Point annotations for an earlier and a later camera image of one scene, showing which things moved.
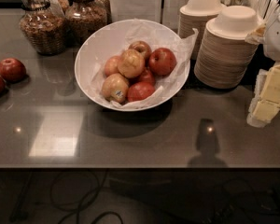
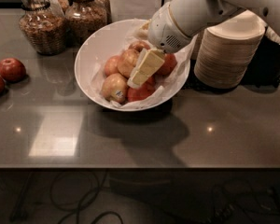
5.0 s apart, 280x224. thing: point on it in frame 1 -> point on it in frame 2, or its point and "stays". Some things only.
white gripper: [278, 38] -> [165, 31]
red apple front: [139, 91] stays
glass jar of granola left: [43, 21] stays
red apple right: [162, 61] stays
